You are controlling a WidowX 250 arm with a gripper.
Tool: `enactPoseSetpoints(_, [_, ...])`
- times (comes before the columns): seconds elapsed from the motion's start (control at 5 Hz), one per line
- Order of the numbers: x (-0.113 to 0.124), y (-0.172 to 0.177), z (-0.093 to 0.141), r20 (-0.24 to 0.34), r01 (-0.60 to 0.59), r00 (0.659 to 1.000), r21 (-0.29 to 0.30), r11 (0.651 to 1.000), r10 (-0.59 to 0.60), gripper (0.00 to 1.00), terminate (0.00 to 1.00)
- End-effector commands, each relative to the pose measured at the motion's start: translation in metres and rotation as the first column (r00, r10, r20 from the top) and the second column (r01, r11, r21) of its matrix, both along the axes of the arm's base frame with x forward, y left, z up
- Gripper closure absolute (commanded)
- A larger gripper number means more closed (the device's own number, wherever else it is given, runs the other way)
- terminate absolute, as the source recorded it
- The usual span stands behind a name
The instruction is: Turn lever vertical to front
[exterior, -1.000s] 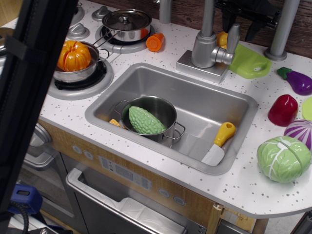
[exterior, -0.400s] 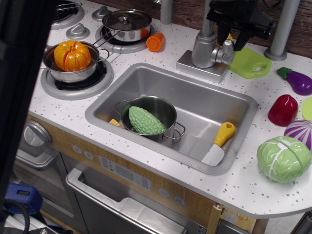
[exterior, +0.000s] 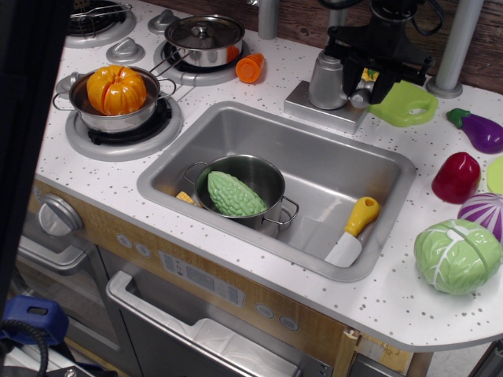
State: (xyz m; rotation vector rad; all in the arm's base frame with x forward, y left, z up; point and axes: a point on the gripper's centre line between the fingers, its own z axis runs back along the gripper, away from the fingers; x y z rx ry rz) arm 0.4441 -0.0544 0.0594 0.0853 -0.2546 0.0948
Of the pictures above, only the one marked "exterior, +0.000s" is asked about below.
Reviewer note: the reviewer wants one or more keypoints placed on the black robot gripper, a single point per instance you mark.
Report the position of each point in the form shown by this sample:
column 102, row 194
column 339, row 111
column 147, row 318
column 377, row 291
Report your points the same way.
column 384, row 49

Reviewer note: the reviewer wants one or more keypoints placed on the silver faucet lever handle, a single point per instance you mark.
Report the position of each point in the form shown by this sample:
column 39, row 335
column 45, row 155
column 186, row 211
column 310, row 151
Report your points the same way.
column 361, row 97

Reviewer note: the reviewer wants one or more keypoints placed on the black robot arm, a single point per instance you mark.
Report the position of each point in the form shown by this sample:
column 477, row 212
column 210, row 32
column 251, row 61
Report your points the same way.
column 392, row 13

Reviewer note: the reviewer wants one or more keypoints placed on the yellow toy pepper piece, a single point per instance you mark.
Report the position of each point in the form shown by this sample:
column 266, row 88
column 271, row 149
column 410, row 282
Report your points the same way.
column 370, row 75

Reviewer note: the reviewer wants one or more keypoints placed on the green toy cutting board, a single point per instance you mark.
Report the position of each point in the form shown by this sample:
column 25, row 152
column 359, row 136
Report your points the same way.
column 406, row 105

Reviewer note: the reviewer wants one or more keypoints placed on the silver toy faucet body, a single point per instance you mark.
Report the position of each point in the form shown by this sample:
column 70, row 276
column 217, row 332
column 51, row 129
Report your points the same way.
column 322, row 100

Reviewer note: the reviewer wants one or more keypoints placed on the grey toy sink basin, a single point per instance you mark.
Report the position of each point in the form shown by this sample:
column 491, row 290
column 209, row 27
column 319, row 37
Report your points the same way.
column 309, row 177

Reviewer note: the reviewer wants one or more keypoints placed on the grey right support pole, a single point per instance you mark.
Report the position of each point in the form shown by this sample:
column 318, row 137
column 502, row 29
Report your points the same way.
column 447, row 82

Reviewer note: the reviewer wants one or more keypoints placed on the grey support pole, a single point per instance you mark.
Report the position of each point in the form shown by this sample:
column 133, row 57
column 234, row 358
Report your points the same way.
column 447, row 82
column 268, row 14

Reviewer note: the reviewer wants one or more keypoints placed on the grey middle support pole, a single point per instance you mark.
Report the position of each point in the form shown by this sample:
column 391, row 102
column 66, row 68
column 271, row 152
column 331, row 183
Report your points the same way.
column 268, row 14

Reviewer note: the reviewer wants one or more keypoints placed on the orange toy carrot piece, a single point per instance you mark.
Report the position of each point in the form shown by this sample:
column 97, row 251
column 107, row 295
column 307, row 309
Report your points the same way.
column 249, row 68

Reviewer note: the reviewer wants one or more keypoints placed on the purple toy eggplant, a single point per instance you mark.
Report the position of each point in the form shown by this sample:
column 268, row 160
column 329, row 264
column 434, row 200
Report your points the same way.
column 484, row 134

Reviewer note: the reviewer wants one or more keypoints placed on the red toy bell pepper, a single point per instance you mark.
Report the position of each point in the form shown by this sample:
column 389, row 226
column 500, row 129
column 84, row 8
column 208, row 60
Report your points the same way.
column 457, row 179

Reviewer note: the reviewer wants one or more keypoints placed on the steel pot in sink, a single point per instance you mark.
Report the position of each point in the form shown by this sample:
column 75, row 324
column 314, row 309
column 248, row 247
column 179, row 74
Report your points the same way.
column 260, row 176

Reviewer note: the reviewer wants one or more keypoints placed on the back right stove burner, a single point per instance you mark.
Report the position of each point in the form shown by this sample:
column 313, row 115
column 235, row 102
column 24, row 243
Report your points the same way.
column 183, row 74

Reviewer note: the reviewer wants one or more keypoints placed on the light green toy piece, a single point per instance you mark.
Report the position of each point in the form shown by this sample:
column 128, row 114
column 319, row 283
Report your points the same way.
column 494, row 176

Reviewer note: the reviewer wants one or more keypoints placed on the steel pan with lid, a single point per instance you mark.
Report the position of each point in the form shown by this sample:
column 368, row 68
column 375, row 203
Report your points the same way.
column 208, row 41

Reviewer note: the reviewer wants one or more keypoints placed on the purple toy onion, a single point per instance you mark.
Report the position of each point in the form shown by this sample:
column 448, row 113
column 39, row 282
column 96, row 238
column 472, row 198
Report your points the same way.
column 484, row 209

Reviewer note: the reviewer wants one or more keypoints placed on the green toy bitter gourd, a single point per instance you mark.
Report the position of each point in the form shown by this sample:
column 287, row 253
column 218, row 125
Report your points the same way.
column 233, row 197

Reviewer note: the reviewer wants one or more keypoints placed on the green toy cabbage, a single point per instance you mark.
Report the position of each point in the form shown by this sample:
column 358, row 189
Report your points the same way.
column 457, row 256

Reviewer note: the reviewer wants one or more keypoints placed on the grey stove knob rear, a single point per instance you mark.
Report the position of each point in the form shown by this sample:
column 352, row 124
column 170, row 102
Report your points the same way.
column 161, row 22

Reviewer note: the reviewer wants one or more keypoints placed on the grey stove knob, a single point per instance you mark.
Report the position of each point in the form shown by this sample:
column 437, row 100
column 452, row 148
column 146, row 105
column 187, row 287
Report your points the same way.
column 63, row 87
column 125, row 52
column 161, row 22

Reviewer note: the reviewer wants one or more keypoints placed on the yellow toy corn piece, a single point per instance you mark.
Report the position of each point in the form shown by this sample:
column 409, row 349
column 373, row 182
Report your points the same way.
column 186, row 198

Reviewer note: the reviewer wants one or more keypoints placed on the front grey stove burner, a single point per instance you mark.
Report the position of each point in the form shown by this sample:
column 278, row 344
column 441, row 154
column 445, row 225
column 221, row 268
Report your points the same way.
column 157, row 133

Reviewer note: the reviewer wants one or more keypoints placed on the grey stove knob middle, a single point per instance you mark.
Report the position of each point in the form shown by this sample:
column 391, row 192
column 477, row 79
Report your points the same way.
column 125, row 52

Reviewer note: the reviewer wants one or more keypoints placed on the orange toy pumpkin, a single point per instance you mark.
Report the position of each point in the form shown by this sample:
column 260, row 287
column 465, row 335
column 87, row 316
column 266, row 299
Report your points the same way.
column 116, row 90

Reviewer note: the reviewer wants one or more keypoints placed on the back left stove burner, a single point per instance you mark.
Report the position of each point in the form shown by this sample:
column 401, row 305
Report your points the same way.
column 113, row 34

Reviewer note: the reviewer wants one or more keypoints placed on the steel pot on burner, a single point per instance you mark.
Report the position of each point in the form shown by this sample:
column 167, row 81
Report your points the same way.
column 119, row 123

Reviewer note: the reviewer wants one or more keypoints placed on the grey stove knob left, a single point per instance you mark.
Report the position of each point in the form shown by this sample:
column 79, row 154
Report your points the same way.
column 63, row 87

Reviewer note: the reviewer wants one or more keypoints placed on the silver oven dial knob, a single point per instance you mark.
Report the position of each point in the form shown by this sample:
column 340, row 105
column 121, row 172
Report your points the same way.
column 57, row 217

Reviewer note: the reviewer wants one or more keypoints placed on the yellow handled toy knife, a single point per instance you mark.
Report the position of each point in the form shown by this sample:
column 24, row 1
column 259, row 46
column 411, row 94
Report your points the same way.
column 349, row 247

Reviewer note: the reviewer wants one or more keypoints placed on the wire rack on burner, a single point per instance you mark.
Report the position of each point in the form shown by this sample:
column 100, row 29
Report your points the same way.
column 94, row 17

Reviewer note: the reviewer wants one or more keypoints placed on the silver dishwasher door handle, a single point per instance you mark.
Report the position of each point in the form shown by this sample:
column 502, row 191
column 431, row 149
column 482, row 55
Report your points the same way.
column 179, row 335

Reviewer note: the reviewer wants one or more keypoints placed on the black foreground frame post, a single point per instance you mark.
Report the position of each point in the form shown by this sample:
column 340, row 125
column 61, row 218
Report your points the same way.
column 32, row 39

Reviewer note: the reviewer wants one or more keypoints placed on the grey oven door handle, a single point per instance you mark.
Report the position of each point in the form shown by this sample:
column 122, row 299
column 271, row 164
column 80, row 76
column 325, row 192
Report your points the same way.
column 65, row 263

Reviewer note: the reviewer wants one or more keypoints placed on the blue clamp with cable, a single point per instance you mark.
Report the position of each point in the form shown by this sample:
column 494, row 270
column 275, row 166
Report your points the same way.
column 34, row 321

